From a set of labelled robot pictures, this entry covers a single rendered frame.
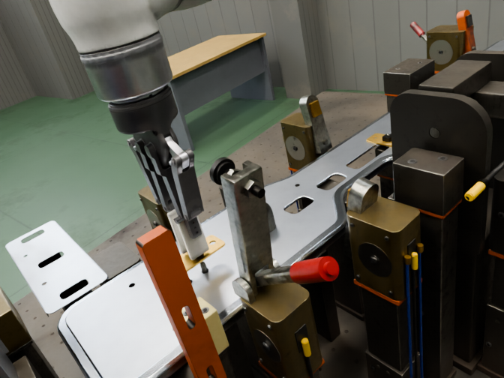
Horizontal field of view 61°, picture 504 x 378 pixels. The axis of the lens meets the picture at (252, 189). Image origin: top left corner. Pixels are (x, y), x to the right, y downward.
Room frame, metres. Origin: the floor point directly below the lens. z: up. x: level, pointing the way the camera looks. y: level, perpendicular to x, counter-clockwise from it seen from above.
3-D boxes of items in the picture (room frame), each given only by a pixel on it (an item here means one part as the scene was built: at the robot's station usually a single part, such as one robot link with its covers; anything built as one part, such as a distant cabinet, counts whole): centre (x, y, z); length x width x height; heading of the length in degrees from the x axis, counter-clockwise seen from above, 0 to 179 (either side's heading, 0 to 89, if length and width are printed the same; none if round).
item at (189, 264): (0.50, 0.10, 1.04); 0.08 x 0.04 x 0.01; 124
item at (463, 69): (0.54, -0.32, 0.94); 0.18 x 0.13 x 0.49; 124
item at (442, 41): (1.26, -0.67, 0.88); 0.14 x 0.09 x 0.36; 34
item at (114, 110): (0.50, 0.10, 1.23); 0.08 x 0.07 x 0.09; 34
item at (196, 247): (0.49, 0.09, 1.08); 0.03 x 0.01 x 0.07; 124
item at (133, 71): (0.50, 0.10, 1.31); 0.09 x 0.09 x 0.06
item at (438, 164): (0.46, -0.22, 0.91); 0.07 x 0.05 x 0.42; 34
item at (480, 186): (0.43, -0.29, 1.09); 0.10 x 0.01 x 0.01; 124
